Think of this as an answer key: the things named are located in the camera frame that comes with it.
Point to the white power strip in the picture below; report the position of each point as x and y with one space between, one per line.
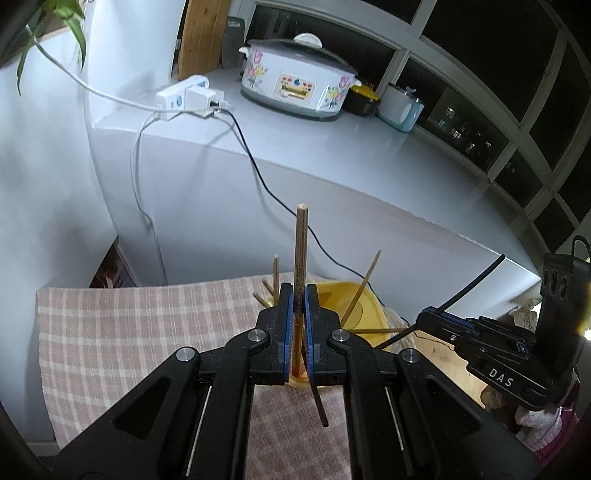
173 99

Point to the potted spider plant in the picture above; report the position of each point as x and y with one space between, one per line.
64 7

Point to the white floral electric cooker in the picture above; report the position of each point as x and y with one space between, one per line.
295 78

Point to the bunch of wooden chopsticks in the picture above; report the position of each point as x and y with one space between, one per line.
275 277

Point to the pink checked tablecloth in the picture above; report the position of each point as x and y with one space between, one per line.
115 332

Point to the pink and white cloth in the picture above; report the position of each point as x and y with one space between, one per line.
565 415

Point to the yellow plastic container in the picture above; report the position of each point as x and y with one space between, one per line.
369 318

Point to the white charger plug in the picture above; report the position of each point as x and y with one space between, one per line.
201 98

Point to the wooden board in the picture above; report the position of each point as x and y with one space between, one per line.
198 41

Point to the white window frame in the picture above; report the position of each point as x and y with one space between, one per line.
364 39

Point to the light bamboo chopstick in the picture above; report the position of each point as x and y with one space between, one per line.
301 254

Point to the wooden stool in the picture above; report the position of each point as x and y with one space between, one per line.
438 364

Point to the beige striped cloth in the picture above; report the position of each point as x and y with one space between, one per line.
392 318

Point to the black pot with yellow lid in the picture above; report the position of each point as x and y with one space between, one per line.
360 104

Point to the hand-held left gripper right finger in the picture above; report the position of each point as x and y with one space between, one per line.
309 337

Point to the grey plastic board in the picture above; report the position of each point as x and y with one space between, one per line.
233 44

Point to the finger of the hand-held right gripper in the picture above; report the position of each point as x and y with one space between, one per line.
443 330
503 334

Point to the white and blue appliance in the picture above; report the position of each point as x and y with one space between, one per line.
397 108

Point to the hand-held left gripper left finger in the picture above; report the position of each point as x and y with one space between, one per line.
288 332

